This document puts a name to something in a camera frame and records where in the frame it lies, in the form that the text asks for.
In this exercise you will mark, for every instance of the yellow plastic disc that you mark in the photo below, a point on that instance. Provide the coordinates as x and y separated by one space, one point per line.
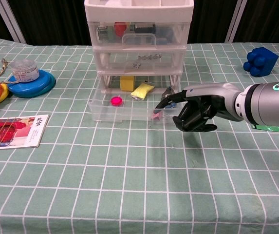
5 92

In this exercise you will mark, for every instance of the green foil packet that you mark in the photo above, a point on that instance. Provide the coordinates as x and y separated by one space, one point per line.
275 129

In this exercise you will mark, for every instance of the pink binder clip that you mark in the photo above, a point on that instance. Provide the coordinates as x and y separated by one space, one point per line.
156 115

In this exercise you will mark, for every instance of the green circuit board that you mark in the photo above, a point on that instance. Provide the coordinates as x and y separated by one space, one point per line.
104 34

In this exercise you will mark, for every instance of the blue plastic disc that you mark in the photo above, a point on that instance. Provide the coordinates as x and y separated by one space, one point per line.
42 80

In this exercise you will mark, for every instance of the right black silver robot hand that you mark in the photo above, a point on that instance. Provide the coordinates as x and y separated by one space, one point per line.
207 97

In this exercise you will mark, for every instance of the teal plastic disc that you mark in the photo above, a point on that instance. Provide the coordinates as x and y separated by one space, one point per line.
49 89

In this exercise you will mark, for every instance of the yellow cube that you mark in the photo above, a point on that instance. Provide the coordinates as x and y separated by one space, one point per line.
127 84

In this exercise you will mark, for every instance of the postcard with red picture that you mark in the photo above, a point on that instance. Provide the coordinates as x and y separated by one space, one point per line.
10 132

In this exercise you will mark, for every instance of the pink round button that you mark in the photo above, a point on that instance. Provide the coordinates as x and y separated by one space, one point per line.
117 101

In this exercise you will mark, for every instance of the clear drawer with yellow cube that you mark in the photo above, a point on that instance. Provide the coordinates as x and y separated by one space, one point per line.
105 112

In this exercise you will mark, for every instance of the yellow snack packet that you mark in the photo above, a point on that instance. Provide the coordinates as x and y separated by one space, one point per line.
143 90

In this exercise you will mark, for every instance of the red rounded object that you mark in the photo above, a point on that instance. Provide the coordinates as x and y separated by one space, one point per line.
120 29

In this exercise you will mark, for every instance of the blue toy building block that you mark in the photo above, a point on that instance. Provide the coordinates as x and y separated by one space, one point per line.
263 61

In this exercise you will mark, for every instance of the small dice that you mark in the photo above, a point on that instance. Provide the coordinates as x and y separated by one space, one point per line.
136 65

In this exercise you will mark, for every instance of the clear plastic jar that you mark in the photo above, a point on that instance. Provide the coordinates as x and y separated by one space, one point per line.
24 70

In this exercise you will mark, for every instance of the black rectangular item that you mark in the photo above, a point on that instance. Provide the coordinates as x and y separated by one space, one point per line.
145 29

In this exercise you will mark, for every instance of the grey frame pole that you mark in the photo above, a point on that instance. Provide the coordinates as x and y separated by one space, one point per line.
12 22
235 22

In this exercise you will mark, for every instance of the white drawer cabinet frame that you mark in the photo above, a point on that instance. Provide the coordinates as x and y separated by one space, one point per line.
139 14

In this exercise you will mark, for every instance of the clear drawer with red object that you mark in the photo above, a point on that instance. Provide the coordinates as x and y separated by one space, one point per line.
173 36

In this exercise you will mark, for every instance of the blue correction tape dispenser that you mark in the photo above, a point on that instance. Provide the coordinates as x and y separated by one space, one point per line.
168 92

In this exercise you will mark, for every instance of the green checked tablecloth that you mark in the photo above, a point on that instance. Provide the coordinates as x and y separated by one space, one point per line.
139 182

